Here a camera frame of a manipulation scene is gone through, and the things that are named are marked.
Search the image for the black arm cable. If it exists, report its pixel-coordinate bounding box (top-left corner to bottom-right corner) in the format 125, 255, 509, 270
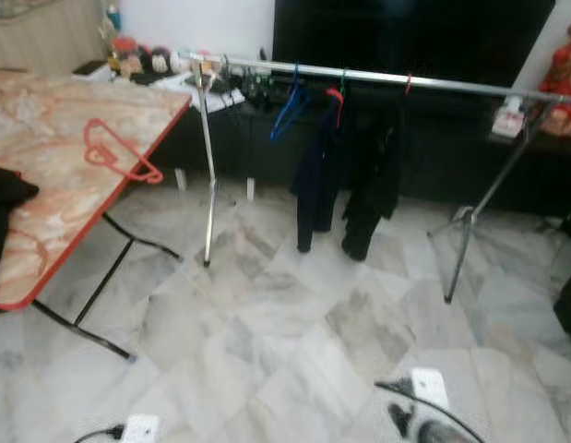
75, 425, 125, 442
375, 378, 489, 443

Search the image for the light wooden cabinet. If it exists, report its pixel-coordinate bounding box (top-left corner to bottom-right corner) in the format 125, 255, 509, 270
0, 0, 106, 75

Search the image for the black bulky object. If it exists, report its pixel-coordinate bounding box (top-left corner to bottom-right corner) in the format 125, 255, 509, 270
554, 266, 571, 338

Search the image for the red lidded jar figurine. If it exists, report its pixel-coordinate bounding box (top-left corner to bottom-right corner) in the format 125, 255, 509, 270
113, 35, 143, 79

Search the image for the black flat screen television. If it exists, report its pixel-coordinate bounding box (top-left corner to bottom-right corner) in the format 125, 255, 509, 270
271, 0, 556, 89

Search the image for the red robed figure statue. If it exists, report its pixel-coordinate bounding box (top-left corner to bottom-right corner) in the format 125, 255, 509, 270
541, 20, 571, 139

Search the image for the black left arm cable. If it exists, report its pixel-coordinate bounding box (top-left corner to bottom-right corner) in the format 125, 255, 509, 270
75, 425, 125, 442

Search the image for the marble pattern folding table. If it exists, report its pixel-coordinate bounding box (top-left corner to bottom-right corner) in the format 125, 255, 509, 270
0, 66, 192, 361

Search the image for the black jacket with ribbed cuffs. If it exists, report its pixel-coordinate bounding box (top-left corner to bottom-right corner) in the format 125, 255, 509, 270
0, 166, 40, 305

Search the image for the chrome clothes rack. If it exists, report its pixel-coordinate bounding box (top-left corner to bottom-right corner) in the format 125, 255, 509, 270
177, 51, 571, 305

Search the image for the navy garment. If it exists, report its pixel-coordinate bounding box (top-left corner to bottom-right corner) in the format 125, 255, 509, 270
290, 88, 346, 253

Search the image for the pink white tissue pack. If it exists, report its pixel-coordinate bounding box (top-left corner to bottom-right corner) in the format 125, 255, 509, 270
491, 97, 528, 139

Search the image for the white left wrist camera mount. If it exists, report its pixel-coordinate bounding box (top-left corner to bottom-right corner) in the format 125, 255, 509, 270
119, 414, 161, 443

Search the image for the black garment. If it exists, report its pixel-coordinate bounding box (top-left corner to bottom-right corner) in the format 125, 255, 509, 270
342, 92, 406, 262

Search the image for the white round doll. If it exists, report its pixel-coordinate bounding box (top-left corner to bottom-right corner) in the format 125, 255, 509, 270
171, 48, 190, 75

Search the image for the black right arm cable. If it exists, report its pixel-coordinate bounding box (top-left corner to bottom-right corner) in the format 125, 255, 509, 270
375, 378, 489, 443

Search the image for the black haired doll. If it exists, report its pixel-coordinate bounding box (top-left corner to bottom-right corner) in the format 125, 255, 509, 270
149, 44, 172, 75

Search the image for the black television console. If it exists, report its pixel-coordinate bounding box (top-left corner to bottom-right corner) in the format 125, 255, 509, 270
151, 78, 571, 218

